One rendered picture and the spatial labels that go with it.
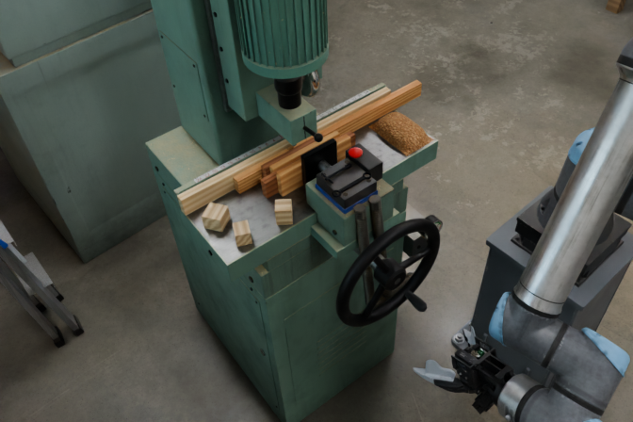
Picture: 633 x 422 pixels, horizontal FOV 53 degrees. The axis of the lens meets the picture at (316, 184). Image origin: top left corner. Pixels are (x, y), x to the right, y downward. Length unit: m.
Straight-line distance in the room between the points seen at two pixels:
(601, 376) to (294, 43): 0.80
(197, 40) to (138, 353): 1.26
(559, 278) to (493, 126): 1.92
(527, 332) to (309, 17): 0.69
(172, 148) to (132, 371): 0.87
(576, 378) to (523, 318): 0.13
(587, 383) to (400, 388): 1.03
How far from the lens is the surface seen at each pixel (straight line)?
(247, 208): 1.42
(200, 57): 1.45
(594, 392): 1.23
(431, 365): 1.36
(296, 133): 1.38
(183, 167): 1.69
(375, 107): 1.59
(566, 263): 1.18
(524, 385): 1.28
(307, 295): 1.59
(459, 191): 2.71
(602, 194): 1.14
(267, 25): 1.20
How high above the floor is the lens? 1.94
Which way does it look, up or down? 46 degrees down
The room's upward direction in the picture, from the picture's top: 3 degrees counter-clockwise
